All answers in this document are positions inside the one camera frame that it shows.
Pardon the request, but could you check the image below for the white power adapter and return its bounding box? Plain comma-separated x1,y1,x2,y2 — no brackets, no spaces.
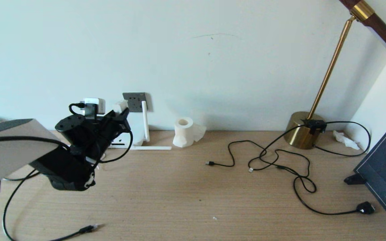
113,100,129,113

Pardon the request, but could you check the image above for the black ethernet cable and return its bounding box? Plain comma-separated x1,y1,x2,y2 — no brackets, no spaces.
2,169,98,241

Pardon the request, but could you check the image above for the white router with antennas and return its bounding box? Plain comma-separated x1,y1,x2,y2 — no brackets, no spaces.
108,100,173,151

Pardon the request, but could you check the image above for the white toilet paper roll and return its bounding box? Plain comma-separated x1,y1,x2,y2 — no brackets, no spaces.
173,116,207,148

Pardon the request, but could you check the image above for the brass and wood desk lamp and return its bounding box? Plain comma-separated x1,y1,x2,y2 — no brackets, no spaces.
285,0,386,150

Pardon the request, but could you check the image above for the black clip on lamp base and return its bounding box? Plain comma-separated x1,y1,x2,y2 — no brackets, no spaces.
302,119,327,135

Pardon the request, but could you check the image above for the crumpled white tissue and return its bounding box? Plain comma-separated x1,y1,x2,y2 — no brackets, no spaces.
333,131,360,150

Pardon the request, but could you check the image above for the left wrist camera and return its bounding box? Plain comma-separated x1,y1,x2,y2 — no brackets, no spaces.
83,98,106,116

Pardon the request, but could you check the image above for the grey wall socket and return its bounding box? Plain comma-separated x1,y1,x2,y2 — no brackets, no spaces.
123,92,147,112

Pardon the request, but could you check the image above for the black left camera cable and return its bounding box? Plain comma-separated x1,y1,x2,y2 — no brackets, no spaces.
68,102,134,164

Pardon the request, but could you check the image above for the black usb cable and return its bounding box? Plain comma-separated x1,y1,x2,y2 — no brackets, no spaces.
205,140,311,178

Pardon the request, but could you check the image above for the black lamp power cable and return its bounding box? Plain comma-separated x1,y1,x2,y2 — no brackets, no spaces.
248,121,376,215

